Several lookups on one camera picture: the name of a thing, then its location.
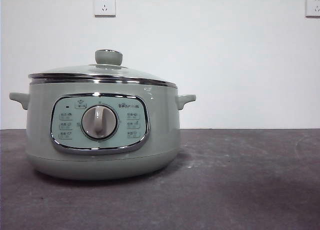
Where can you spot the white wall socket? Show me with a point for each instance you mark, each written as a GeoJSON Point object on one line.
{"type": "Point", "coordinates": [105, 5]}
{"type": "Point", "coordinates": [313, 6]}

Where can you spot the pale green electric pot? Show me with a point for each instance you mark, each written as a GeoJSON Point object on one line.
{"type": "Point", "coordinates": [162, 130]}

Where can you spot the glass lid with green knob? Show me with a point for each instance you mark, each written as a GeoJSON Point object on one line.
{"type": "Point", "coordinates": [108, 57]}

